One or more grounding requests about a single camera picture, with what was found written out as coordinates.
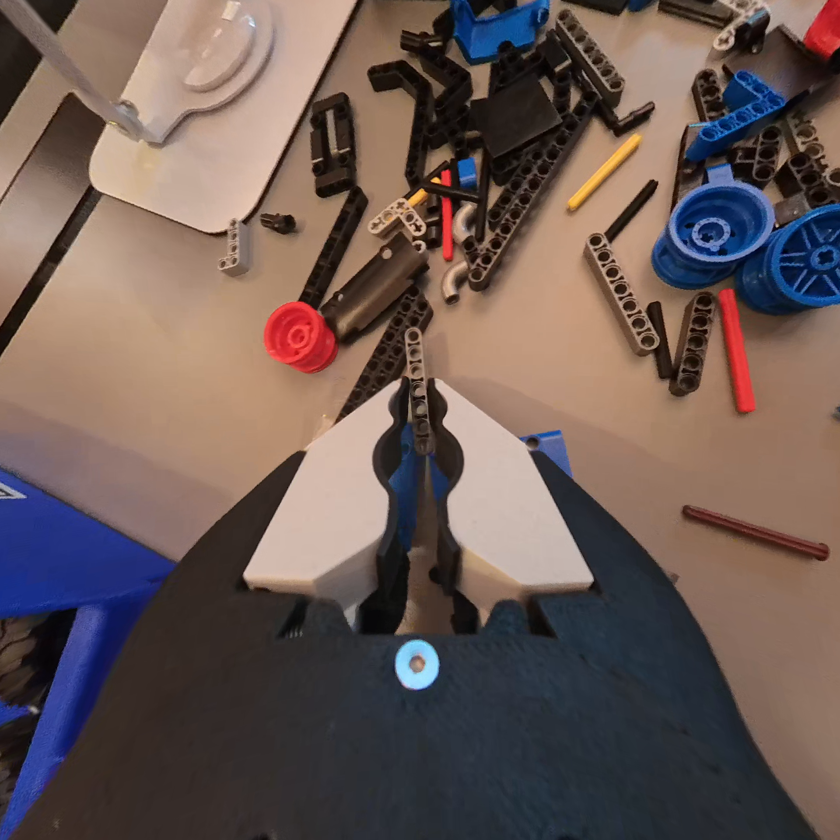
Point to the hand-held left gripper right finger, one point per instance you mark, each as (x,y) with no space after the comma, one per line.
(525,525)

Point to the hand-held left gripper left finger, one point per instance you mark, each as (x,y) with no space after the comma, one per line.
(315,525)

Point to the blue curved panel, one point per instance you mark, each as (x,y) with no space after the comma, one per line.
(403,479)
(548,449)

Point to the thin dark grey beam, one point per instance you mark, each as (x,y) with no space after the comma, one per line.
(418,380)

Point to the pile of black toy beams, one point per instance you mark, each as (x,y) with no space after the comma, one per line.
(525,190)

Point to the long black beam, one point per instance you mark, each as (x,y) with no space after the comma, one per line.
(387,354)

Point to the brown axle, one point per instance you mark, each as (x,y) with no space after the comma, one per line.
(754,533)

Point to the black curved panel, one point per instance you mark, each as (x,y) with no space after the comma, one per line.
(374,292)

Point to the grey seven-hole beam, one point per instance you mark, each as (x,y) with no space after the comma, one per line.
(620,295)

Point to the blue plastic bin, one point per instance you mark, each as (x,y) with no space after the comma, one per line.
(65,558)

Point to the grey curved tube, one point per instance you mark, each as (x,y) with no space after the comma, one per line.
(453,282)
(463,220)

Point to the thin black beam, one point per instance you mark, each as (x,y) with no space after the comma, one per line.
(334,249)

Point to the light grey small L-beam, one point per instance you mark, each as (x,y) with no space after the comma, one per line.
(236,253)

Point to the black connector pin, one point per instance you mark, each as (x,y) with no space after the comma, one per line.
(277,223)

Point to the small red axle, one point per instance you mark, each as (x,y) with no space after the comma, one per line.
(447,223)

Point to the black toy tire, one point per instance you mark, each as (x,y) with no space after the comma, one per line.
(26,656)

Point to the light grey cross-hole L-beam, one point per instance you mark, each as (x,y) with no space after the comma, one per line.
(728,29)
(394,216)

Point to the short black axle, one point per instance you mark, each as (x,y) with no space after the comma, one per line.
(630,210)

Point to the blue toy wheel hub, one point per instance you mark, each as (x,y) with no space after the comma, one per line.
(709,236)

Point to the short yellow axle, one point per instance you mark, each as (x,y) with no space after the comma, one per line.
(604,172)
(420,195)

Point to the small blue connector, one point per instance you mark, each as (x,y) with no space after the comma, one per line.
(467,174)

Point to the white booklet stand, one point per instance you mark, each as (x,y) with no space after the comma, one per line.
(216,164)

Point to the blue spoked toy wheel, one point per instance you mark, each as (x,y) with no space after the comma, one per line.
(800,262)

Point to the black flat square tile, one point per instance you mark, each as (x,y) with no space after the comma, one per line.
(518,118)

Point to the blue angled beam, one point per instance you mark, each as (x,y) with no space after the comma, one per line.
(741,118)

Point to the black rectangular frame piece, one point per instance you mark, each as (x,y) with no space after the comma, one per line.
(321,151)

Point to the blue fender bracket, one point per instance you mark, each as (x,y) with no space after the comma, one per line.
(492,39)

